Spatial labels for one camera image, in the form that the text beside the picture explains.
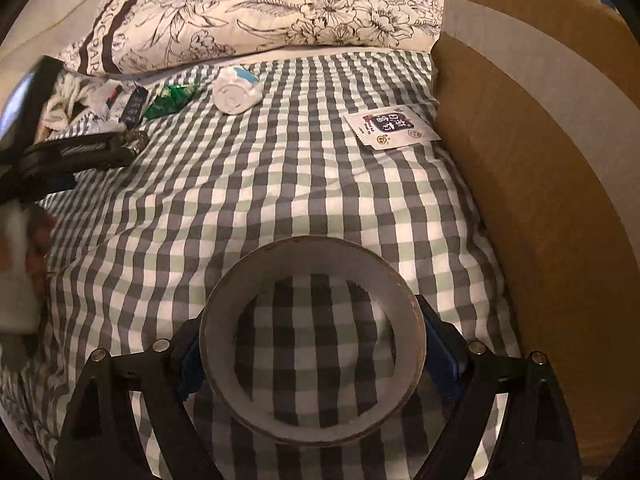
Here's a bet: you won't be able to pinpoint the person's left hand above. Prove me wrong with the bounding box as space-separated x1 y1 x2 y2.
25 211 57 307

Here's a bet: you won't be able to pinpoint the white sachet red mark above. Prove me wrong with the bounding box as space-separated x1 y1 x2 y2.
85 80 126 112

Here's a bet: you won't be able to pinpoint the white bottle blue label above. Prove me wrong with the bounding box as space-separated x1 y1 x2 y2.
212 65 261 115

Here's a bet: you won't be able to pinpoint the white tape roll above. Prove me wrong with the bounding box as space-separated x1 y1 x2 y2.
199 236 427 445

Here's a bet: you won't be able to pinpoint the green checked bedsheet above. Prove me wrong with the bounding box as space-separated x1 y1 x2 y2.
0 52 523 480

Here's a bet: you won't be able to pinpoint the floral duvet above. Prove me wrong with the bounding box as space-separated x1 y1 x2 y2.
165 0 446 57

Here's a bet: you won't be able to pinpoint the white sachet dark print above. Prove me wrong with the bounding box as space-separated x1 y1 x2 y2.
344 106 442 150

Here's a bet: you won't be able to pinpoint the green packet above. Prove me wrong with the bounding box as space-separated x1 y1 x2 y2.
145 82 201 120

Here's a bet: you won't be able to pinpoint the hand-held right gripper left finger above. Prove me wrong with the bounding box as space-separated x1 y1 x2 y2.
52 317 224 480

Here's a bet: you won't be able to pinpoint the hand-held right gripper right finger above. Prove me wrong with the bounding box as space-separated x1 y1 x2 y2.
414 294 584 480

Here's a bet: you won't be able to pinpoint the white headboard gold trim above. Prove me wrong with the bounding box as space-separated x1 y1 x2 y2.
5 0 151 61

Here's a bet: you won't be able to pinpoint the floral pillow brown stripes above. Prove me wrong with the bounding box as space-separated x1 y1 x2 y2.
57 0 241 77

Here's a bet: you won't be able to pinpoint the brown cardboard box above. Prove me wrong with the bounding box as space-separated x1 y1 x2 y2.
430 0 640 480

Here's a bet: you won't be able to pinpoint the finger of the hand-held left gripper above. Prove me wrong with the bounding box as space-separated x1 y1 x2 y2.
24 132 130 172
19 168 77 202

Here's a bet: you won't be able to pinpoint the dark blue sachet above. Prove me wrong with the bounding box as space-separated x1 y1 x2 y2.
117 86 151 124

